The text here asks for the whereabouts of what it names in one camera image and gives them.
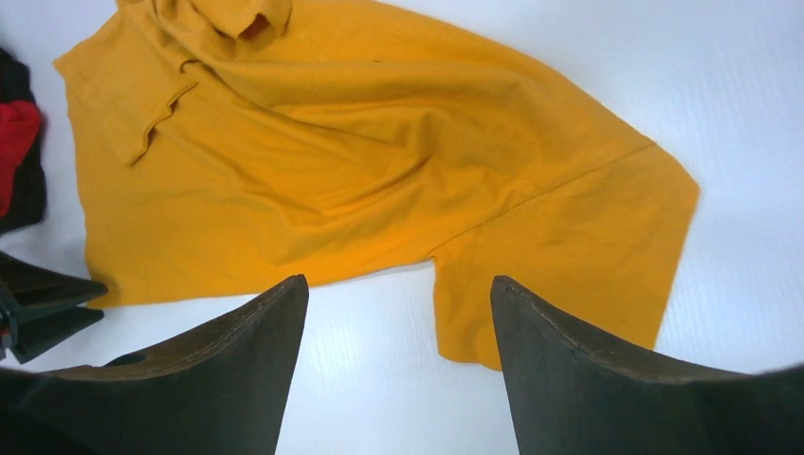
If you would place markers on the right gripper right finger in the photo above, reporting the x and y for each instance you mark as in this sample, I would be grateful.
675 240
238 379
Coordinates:
574 388

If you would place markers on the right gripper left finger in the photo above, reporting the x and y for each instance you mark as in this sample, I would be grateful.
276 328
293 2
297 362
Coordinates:
219 388

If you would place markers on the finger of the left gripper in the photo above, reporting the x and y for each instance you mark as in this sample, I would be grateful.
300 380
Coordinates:
37 289
32 339

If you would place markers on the yellow t shirt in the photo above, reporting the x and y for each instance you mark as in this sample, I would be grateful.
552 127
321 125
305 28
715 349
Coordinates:
222 146

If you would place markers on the black folded t shirt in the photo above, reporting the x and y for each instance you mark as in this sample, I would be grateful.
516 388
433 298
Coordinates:
29 192

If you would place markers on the red folded t shirt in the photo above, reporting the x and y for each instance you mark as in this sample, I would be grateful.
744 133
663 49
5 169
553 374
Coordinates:
20 124

